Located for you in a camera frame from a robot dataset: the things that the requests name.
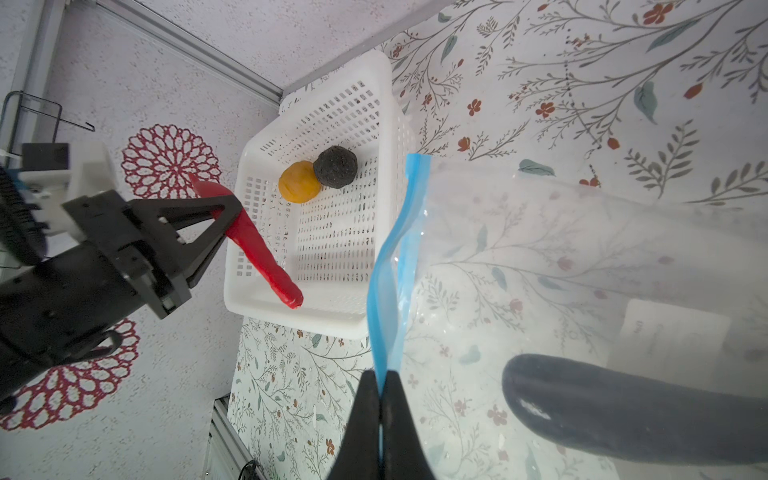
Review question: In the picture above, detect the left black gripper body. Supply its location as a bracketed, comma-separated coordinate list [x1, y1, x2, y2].
[1, 191, 192, 402]

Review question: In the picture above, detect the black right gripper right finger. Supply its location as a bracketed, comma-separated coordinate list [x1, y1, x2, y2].
[380, 371, 435, 480]

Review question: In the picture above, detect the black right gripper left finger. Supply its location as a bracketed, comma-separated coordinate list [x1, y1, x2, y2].
[327, 370, 380, 480]

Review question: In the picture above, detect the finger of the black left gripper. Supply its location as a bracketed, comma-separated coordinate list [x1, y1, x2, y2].
[179, 209, 239, 289]
[127, 195, 242, 229]

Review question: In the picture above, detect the red toy chili pepper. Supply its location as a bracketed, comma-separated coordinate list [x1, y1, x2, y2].
[190, 174, 304, 309]

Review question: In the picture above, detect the white perforated plastic basket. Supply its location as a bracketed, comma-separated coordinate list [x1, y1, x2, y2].
[223, 50, 417, 339]

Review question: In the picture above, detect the clear zip top bag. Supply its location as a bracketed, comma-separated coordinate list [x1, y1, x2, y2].
[369, 154, 767, 479]

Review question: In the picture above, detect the dark eggplant toy green tip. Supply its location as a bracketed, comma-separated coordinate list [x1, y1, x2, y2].
[502, 354, 767, 466]

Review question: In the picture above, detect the yellow toy potato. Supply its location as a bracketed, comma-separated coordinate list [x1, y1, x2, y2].
[278, 161, 323, 204]

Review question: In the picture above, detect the black textured toy ball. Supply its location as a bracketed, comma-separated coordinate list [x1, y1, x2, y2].
[313, 146, 358, 189]

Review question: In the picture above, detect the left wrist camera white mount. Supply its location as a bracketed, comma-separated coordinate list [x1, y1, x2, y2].
[17, 141, 117, 236]

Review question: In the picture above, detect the black wire wall rack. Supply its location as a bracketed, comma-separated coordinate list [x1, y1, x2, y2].
[1, 90, 96, 156]

